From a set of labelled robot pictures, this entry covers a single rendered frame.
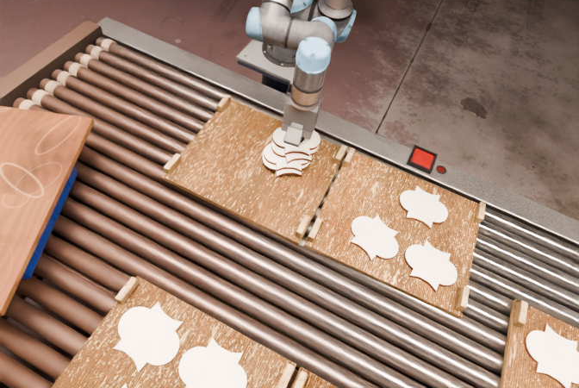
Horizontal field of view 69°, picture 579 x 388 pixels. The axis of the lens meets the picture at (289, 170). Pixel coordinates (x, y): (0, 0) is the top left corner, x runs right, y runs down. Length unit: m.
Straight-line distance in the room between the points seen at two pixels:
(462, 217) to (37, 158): 1.10
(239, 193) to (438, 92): 2.20
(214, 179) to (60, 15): 2.49
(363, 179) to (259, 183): 0.30
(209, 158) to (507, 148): 2.17
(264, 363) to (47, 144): 0.72
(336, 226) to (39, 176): 0.72
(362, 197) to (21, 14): 2.87
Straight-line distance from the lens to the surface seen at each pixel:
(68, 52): 1.58
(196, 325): 0.99
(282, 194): 1.14
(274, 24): 1.07
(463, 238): 1.23
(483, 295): 1.20
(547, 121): 3.36
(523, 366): 1.17
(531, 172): 2.95
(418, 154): 1.35
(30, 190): 1.11
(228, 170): 1.18
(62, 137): 1.18
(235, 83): 1.44
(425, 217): 1.20
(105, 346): 1.02
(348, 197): 1.17
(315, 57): 0.96
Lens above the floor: 1.89
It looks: 54 degrees down
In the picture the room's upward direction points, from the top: 11 degrees clockwise
